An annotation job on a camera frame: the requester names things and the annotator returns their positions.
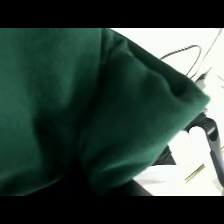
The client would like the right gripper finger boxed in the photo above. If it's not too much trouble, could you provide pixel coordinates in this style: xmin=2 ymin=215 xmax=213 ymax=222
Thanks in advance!
xmin=131 ymin=179 xmax=153 ymax=197

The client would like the dark green garment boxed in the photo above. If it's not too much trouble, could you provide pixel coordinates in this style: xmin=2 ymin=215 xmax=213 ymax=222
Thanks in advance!
xmin=0 ymin=28 xmax=212 ymax=197

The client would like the black cable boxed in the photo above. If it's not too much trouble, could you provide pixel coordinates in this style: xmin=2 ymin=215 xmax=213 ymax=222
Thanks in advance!
xmin=160 ymin=44 xmax=203 ymax=77

